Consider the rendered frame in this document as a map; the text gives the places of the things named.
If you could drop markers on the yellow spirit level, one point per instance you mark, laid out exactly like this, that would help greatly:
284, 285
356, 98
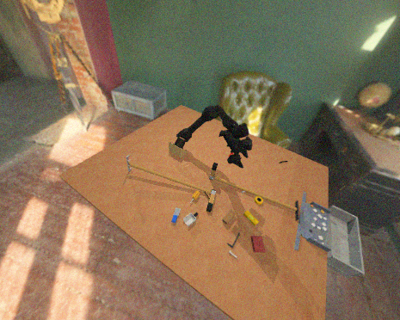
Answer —
251, 218

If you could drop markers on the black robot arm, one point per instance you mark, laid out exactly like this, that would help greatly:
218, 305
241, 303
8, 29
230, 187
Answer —
233, 129

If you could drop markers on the white open tray with black handle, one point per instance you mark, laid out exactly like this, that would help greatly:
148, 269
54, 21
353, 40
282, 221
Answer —
190, 219

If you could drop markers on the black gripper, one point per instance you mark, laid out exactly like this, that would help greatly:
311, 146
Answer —
235, 158

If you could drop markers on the yellow ring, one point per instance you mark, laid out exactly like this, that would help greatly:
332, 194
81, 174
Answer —
258, 200

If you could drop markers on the red rectangular block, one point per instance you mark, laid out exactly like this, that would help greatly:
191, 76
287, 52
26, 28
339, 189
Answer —
257, 244

